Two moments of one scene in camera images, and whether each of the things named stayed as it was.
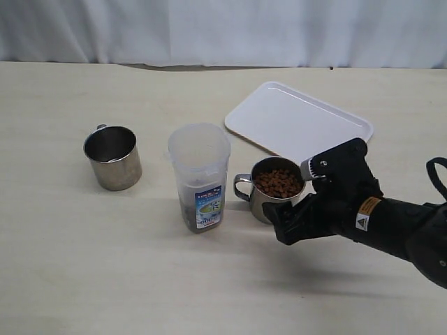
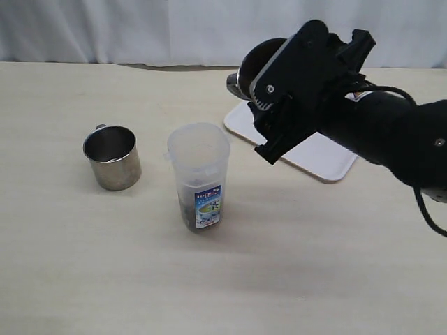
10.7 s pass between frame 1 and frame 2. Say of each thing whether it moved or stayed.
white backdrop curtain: stayed
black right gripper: moved
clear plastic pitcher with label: stayed
